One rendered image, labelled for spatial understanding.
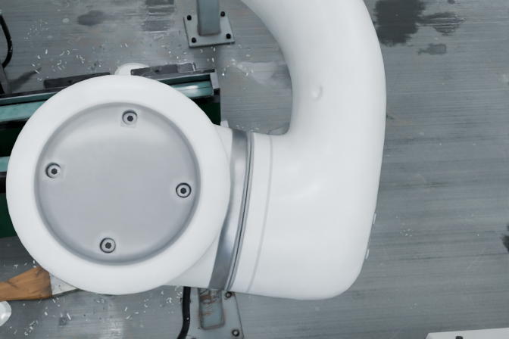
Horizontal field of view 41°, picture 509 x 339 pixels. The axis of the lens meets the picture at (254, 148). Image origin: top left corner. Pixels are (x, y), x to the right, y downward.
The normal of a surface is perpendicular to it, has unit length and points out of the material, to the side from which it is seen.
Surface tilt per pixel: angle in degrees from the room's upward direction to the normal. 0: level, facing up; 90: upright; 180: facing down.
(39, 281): 0
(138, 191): 32
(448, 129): 0
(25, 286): 0
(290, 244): 53
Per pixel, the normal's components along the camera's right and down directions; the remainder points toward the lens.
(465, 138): 0.02, -0.64
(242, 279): -0.05, 0.73
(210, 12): 0.19, 0.76
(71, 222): 0.05, -0.07
